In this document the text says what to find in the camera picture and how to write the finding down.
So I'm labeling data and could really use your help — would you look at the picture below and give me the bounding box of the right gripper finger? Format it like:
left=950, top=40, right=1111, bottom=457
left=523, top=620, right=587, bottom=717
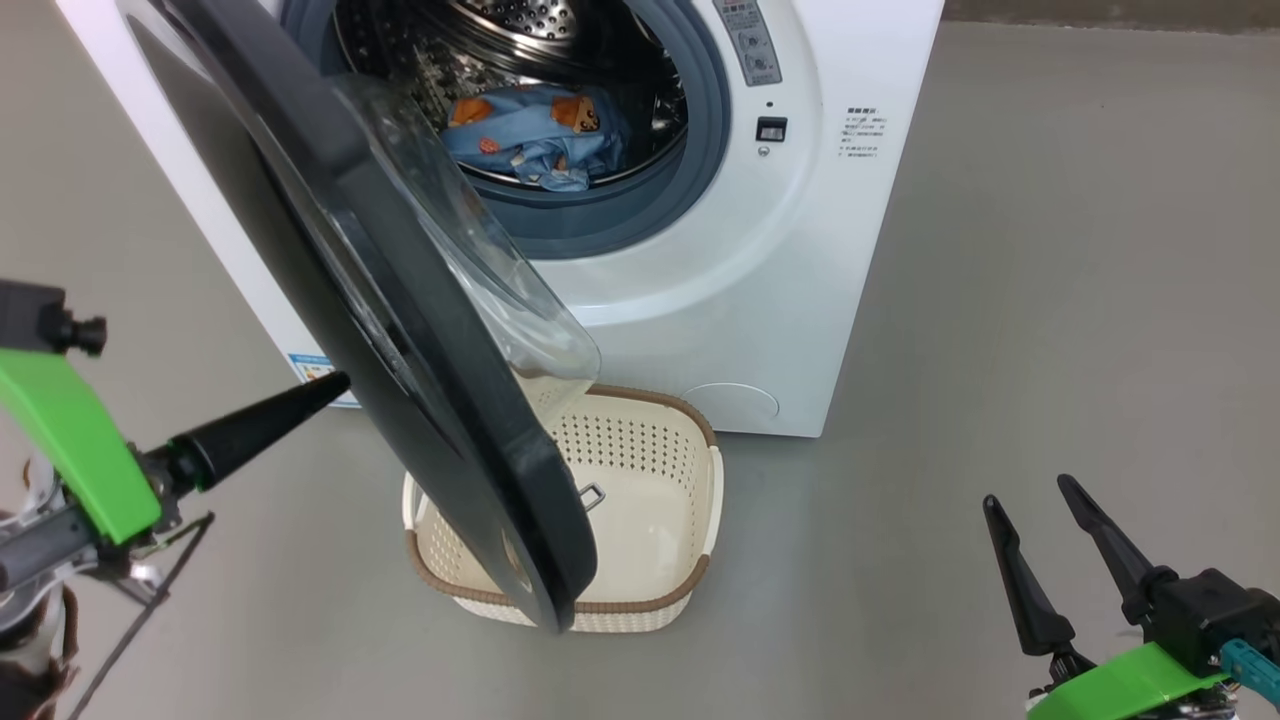
left=983, top=494, right=1097, bottom=687
left=1058, top=474, right=1180, bottom=624

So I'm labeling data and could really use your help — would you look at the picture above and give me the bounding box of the steel perforated washer drum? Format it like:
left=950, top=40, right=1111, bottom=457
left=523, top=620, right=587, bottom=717
left=333, top=0, right=689, bottom=191

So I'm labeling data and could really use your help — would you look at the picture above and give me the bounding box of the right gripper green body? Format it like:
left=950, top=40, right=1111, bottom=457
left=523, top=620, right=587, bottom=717
left=1028, top=643, right=1230, bottom=720

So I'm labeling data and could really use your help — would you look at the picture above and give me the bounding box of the round drain filter cover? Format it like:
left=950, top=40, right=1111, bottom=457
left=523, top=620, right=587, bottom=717
left=680, top=382, right=781, bottom=423

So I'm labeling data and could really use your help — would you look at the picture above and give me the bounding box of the blue energy label sticker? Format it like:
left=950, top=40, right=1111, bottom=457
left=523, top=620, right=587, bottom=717
left=288, top=352, right=361, bottom=409

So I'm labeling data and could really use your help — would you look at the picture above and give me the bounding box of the cream plastic laundry basket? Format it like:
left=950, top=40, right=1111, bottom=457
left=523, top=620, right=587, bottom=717
left=402, top=385, right=723, bottom=633

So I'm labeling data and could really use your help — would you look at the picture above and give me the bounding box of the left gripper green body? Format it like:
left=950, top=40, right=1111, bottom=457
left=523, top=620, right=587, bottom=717
left=0, top=348, right=197, bottom=547

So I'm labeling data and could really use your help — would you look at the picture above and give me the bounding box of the white front-load washing machine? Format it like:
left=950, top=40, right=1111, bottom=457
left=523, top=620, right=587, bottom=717
left=55, top=0, right=946, bottom=439

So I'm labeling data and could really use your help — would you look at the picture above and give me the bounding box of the blue patterned garment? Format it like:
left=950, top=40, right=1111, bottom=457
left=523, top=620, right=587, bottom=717
left=443, top=92, right=531, bottom=166

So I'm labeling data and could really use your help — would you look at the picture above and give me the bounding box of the black round washer door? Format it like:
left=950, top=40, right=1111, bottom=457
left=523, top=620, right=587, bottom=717
left=115, top=0, right=601, bottom=634

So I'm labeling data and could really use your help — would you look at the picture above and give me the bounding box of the blue patterned cloth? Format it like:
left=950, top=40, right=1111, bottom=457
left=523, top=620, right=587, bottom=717
left=500, top=84, right=628, bottom=192

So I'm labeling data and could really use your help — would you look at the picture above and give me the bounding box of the instruction sticker with dials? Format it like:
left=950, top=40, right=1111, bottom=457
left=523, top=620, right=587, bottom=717
left=712, top=0, right=783, bottom=88

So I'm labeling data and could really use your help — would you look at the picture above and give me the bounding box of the grey rubber door gasket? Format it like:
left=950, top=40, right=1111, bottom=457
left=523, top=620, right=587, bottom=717
left=280, top=0, right=733, bottom=261

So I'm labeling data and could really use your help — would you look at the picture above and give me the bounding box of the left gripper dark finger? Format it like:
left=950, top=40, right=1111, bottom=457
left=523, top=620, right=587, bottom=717
left=170, top=372, right=352, bottom=492

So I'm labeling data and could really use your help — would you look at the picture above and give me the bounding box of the printed warning text label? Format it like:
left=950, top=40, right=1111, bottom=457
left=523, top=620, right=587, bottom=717
left=840, top=105, right=886, bottom=161

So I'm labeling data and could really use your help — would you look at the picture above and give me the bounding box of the teal cable connector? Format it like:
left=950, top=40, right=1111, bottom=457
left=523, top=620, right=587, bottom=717
left=1220, top=640, right=1280, bottom=706

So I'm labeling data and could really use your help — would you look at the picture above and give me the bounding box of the thin black cable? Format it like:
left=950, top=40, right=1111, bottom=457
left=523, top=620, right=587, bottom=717
left=65, top=512, right=216, bottom=720

